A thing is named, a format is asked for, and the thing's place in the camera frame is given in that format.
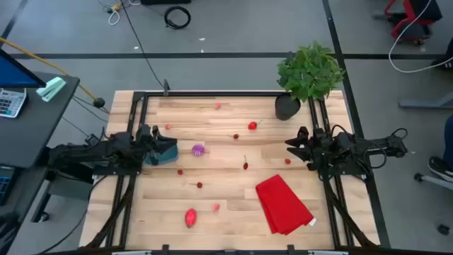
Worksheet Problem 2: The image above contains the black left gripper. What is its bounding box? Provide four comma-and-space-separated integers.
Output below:
139, 125, 178, 166

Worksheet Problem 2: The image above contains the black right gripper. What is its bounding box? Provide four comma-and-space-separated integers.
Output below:
285, 126, 321, 171

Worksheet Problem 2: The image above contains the teal plastic tupperware container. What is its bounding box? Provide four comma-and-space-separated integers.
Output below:
144, 144, 180, 166

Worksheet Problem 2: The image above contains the large red oval toy fruit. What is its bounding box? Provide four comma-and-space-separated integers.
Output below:
184, 208, 198, 229

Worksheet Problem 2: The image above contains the red folded cloth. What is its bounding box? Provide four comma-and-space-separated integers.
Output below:
255, 174, 317, 236

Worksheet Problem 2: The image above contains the green plant in black pot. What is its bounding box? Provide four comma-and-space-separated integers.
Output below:
275, 40, 345, 121

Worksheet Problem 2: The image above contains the office chair base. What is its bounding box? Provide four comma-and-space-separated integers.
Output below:
413, 171, 453, 236

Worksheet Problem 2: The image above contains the mint green stapler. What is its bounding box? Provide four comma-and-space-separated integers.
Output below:
35, 76, 67, 103

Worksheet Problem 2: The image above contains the dark grey desk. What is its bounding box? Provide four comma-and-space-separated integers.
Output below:
0, 72, 81, 169

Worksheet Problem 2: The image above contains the grey table foot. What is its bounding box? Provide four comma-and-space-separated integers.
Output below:
398, 92, 453, 110

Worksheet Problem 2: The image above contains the person's shoe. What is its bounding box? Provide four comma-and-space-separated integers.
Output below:
431, 38, 453, 70
428, 155, 453, 183

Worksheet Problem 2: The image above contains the person's leg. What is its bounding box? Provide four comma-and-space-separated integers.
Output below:
442, 115, 453, 167

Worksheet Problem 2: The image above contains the grey desk calculator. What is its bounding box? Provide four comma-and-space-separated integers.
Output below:
0, 88, 28, 118

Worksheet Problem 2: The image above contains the red and black cart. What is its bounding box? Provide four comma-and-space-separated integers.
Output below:
384, 0, 443, 46

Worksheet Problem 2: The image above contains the black keyboard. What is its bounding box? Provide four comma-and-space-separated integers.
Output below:
0, 166, 16, 206

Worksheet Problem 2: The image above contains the computer monitor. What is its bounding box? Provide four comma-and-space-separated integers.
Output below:
0, 47, 47, 89

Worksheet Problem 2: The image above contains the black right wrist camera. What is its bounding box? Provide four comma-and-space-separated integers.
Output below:
311, 127, 327, 143

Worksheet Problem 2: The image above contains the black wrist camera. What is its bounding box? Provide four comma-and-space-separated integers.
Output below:
136, 123, 153, 142
311, 127, 327, 143

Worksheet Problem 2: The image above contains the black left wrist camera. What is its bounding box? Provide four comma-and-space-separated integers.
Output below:
136, 123, 153, 142

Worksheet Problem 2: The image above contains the black metal table frame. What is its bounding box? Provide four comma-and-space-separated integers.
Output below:
84, 79, 382, 255

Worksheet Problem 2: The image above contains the thin black floor cable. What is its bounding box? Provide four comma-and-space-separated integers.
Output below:
119, 0, 166, 89

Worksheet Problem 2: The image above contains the coiled black cable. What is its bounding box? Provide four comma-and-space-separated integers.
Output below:
164, 6, 192, 30

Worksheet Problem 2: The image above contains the long white floor cable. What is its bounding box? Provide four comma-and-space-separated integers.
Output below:
388, 0, 453, 74

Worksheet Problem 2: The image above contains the white looped cable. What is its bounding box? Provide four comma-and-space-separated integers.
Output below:
107, 7, 122, 27

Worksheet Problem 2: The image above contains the yellow floor cable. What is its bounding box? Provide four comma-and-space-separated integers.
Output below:
0, 36, 110, 114

